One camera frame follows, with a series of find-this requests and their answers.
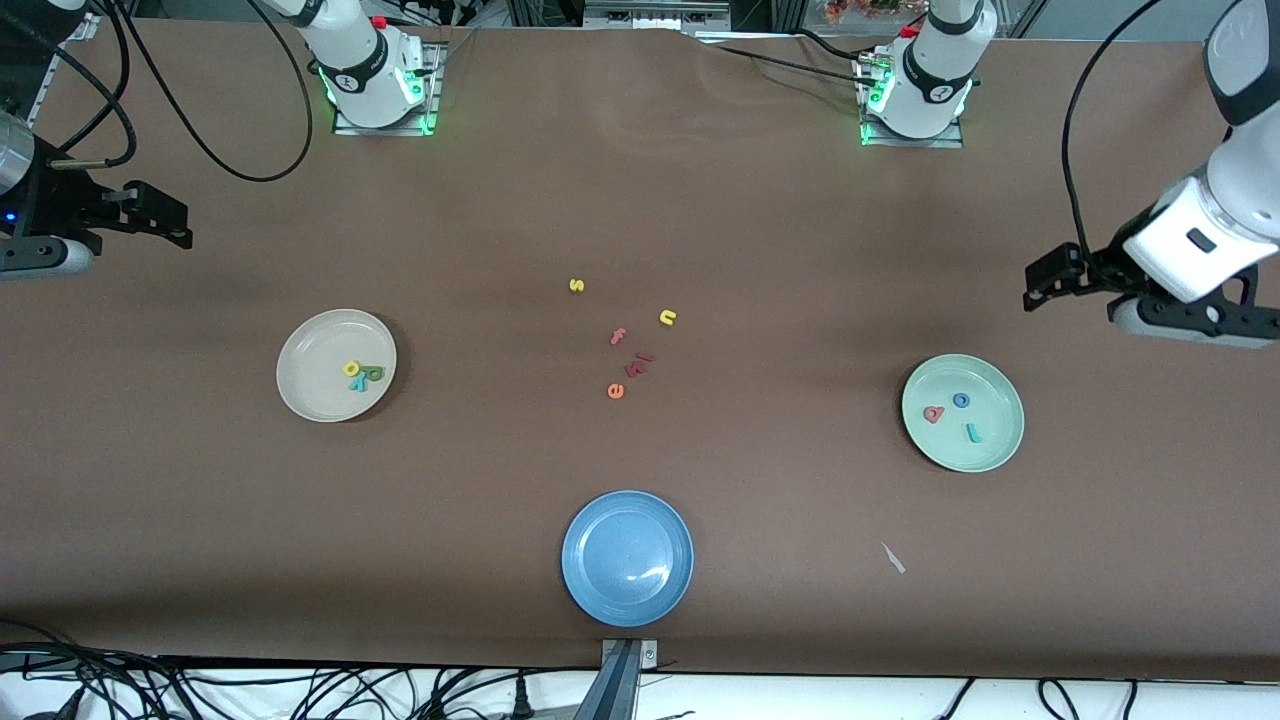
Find pale green round plate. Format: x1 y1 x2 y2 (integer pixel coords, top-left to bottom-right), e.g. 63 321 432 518
901 353 1026 473

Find orange artificial flowers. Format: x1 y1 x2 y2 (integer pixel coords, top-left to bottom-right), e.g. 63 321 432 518
825 0 926 26

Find beige round plate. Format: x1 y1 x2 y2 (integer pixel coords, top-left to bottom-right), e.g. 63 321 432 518
276 308 398 423

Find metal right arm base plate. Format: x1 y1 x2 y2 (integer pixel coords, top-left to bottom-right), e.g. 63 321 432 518
332 45 441 136

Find grey metal camera bracket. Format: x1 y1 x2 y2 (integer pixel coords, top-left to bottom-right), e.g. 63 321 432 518
600 638 659 720

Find blue round plate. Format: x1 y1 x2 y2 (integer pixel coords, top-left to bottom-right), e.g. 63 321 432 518
561 489 695 629

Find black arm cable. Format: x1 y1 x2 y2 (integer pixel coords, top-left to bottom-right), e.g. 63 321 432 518
45 0 313 184
1062 0 1226 251

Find black table cable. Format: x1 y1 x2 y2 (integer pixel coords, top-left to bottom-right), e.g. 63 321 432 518
712 42 873 81
790 28 879 63

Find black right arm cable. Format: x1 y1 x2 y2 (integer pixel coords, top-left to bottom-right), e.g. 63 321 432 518
45 0 313 184

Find grey metal box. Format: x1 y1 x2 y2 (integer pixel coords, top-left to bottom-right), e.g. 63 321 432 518
585 0 731 31

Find black floor cable tangle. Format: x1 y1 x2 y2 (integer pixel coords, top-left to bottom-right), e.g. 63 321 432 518
0 620 601 720

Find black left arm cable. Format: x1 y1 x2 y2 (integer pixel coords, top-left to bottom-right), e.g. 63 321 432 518
1062 0 1226 251

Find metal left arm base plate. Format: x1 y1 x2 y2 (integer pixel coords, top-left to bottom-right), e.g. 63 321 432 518
858 55 966 149

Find aluminium table edge rail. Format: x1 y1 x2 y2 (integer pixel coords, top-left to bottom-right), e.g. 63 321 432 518
28 15 101 129

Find brown table cover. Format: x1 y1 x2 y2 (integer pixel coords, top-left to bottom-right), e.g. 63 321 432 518
0 18 1280 683

